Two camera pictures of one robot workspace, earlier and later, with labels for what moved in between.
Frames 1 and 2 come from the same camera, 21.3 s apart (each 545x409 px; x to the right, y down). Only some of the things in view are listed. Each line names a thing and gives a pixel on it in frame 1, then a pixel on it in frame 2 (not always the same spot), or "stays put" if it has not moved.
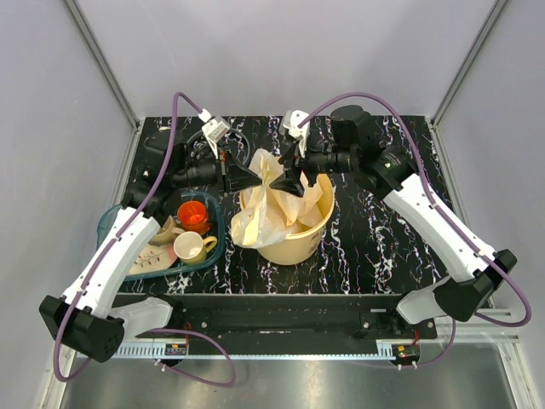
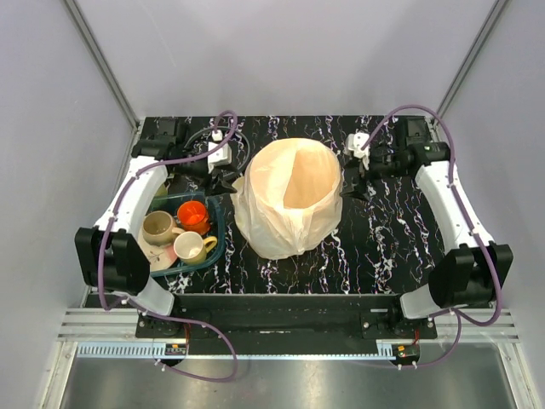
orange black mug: (193, 217) stays put
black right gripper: (293, 165) -> (358, 191)
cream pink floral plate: (153, 258) stays put
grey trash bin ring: (232, 129) stays put
